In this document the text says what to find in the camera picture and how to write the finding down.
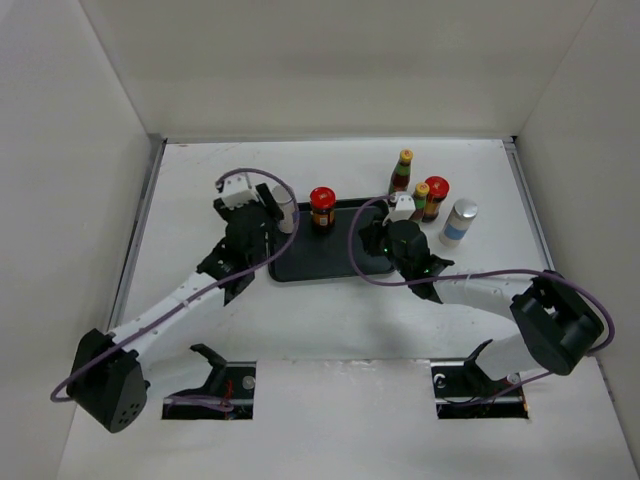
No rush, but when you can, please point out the green-label sauce bottle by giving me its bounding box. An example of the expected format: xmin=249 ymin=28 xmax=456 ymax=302
xmin=410 ymin=182 xmax=430 ymax=222
xmin=388 ymin=149 xmax=413 ymax=195

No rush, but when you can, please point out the white peppercorn shaker blue label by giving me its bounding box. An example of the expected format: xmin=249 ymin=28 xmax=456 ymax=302
xmin=271 ymin=185 xmax=295 ymax=235

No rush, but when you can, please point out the white salt shaker silver lid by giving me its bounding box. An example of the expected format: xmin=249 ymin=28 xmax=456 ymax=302
xmin=439 ymin=198 xmax=478 ymax=247

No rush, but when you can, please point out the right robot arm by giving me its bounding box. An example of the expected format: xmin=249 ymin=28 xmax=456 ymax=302
xmin=358 ymin=220 xmax=604 ymax=396

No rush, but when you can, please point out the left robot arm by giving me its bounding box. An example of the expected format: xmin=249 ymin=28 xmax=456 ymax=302
xmin=63 ymin=175 xmax=283 ymax=433

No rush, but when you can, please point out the red-lid chili sauce jar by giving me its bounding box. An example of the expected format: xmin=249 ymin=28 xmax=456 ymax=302
xmin=422 ymin=176 xmax=450 ymax=223

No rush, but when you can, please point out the black plastic tray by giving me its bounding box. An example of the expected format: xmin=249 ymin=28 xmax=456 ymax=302
xmin=268 ymin=198 xmax=394 ymax=283

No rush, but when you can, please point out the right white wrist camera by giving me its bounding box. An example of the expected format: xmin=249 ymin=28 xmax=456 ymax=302
xmin=382 ymin=192 xmax=415 ymax=225

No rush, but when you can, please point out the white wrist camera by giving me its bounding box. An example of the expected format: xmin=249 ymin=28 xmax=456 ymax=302
xmin=382 ymin=192 xmax=415 ymax=225
xmin=216 ymin=173 xmax=258 ymax=209

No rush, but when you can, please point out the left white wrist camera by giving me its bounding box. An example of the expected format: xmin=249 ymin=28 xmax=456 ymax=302
xmin=216 ymin=173 xmax=258 ymax=209

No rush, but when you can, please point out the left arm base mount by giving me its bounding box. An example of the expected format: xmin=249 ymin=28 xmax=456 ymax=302
xmin=161 ymin=343 xmax=257 ymax=421

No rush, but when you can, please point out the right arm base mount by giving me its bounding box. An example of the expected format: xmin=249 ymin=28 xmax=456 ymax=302
xmin=430 ymin=340 xmax=529 ymax=420

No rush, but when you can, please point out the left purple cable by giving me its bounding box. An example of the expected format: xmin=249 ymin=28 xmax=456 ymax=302
xmin=49 ymin=168 xmax=301 ymax=411

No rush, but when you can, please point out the purple cable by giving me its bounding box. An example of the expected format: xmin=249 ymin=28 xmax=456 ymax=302
xmin=49 ymin=168 xmax=301 ymax=411
xmin=347 ymin=192 xmax=615 ymax=409

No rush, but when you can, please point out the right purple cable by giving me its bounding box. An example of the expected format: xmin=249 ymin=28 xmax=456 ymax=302
xmin=347 ymin=192 xmax=615 ymax=409

